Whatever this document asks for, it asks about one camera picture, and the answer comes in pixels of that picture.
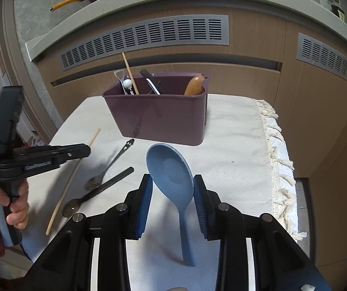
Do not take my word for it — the black mini spatula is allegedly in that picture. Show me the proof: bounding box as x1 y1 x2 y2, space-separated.
140 68 164 95

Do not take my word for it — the small grey vent grille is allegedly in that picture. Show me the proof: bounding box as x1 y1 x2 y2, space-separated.
296 33 347 81

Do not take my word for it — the dark sauce bottle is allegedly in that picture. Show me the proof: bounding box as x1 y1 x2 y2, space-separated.
331 5 345 22

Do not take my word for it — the ladle with white ball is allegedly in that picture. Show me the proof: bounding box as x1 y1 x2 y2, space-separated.
122 78 134 95

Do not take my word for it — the dark metal spoon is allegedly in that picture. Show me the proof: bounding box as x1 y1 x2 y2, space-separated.
85 139 135 191

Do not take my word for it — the maroon utensil holder box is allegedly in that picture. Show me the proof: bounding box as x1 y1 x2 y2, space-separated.
102 72 210 146

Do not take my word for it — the blue plastic rice spoon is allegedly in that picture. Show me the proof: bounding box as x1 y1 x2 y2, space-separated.
146 143 196 267

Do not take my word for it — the left hand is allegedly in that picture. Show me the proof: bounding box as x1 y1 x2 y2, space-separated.
0 179 29 229

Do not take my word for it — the wooden spoon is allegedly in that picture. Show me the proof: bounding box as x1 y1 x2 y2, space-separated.
184 75 205 96

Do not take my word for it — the wooden chopstick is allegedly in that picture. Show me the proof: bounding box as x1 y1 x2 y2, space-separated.
121 52 139 95
45 127 102 237

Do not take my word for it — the large grey vent grille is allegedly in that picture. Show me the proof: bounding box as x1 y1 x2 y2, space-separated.
59 15 229 71

